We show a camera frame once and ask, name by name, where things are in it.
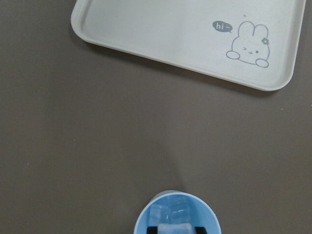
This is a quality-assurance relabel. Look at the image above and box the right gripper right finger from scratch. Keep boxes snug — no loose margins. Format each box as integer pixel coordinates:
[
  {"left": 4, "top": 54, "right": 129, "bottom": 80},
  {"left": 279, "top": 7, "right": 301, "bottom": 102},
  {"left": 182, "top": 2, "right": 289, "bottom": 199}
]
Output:
[{"left": 195, "top": 227, "right": 207, "bottom": 234}]

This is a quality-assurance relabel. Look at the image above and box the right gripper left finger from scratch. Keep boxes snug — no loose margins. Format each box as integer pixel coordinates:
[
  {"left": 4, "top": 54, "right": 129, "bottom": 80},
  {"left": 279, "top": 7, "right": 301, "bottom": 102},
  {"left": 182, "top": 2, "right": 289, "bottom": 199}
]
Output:
[{"left": 146, "top": 226, "right": 157, "bottom": 234}]

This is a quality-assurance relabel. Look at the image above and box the small blue cup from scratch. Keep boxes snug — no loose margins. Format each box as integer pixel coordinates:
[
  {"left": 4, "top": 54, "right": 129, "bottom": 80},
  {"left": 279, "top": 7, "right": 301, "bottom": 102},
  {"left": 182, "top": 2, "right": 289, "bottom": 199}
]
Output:
[{"left": 133, "top": 190, "right": 221, "bottom": 234}]

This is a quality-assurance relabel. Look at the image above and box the cream rabbit tray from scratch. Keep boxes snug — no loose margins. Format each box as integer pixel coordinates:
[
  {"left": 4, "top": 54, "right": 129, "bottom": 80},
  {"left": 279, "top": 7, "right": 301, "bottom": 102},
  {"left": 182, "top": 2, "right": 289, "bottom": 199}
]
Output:
[{"left": 71, "top": 0, "right": 306, "bottom": 91}]

